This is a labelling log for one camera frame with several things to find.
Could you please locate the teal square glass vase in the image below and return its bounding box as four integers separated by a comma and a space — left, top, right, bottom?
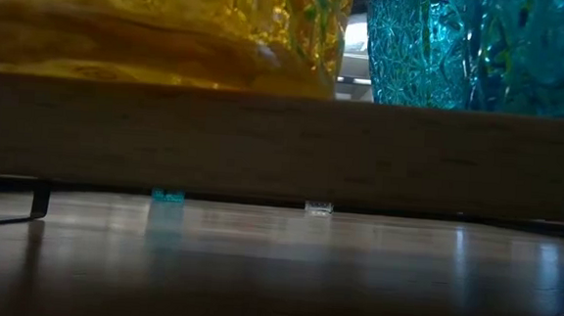
362, 0, 449, 109

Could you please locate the wide yellow glass vase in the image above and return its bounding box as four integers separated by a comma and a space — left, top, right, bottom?
0, 0, 354, 100

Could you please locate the teal round glass vase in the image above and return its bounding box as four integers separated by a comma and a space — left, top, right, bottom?
426, 0, 564, 118

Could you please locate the clear square glass vase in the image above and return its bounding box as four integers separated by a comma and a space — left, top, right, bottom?
305, 200, 334, 217

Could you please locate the black aluminium table frame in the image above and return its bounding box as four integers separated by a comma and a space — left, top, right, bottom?
48, 180, 564, 235

